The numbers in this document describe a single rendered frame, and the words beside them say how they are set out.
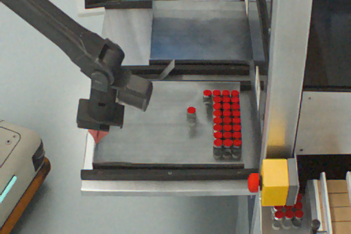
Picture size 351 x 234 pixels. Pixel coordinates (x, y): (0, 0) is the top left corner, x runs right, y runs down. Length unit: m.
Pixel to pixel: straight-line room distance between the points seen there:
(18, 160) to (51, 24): 1.19
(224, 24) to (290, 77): 0.70
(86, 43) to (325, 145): 0.53
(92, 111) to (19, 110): 1.54
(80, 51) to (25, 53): 1.95
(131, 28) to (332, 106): 0.78
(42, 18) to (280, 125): 0.51
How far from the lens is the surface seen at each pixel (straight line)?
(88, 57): 1.38
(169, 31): 1.95
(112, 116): 1.55
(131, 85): 1.45
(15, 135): 2.56
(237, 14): 2.02
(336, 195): 1.53
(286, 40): 1.24
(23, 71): 3.22
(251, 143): 1.67
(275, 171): 1.42
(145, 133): 1.68
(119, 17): 2.02
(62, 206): 2.68
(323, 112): 1.39
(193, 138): 1.67
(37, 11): 1.35
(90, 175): 1.59
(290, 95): 1.34
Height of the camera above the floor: 2.13
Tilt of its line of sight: 48 degrees down
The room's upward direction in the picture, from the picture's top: 4 degrees counter-clockwise
